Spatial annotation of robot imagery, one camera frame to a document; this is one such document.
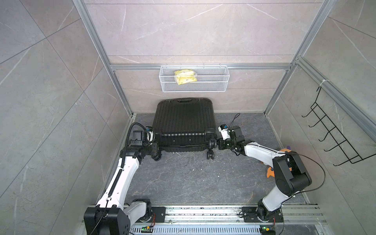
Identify metal base rail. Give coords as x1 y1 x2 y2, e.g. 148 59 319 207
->
77 205 327 235

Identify aluminium frame profiles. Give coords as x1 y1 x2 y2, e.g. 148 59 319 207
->
73 1 376 140

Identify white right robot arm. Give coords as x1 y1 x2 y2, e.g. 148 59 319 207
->
217 113 327 222

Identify orange monster plush toy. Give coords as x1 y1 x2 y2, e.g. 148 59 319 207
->
266 146 291 178

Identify black hard-shell suitcase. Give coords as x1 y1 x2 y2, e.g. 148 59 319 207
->
152 98 217 161

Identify black wall hook rack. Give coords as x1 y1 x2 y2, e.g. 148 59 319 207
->
302 87 376 166

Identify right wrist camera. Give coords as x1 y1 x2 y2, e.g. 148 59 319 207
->
218 124 231 140

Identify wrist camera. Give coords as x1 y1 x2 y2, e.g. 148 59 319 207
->
129 126 155 146
218 124 231 140

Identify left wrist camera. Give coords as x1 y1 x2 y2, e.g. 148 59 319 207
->
129 126 155 146

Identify yellow packet in basket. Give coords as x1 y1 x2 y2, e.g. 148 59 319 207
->
174 69 197 85

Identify white wire mesh basket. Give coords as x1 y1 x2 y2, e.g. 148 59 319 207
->
159 65 230 93

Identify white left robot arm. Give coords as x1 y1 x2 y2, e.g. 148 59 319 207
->
84 122 161 235

